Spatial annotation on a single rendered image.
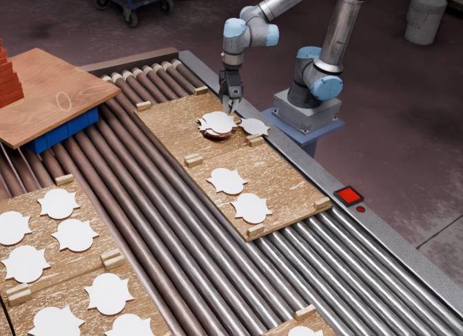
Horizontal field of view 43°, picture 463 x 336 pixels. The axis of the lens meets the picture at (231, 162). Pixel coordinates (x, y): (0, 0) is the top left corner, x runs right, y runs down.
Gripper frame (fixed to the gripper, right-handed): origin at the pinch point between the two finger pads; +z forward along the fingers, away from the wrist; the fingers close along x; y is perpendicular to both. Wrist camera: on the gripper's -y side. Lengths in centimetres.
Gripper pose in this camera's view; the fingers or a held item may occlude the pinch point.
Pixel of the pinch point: (229, 111)
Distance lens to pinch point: 220.6
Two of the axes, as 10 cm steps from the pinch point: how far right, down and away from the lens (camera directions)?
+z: -0.7, 7.9, 6.1
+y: -1.9, -6.1, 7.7
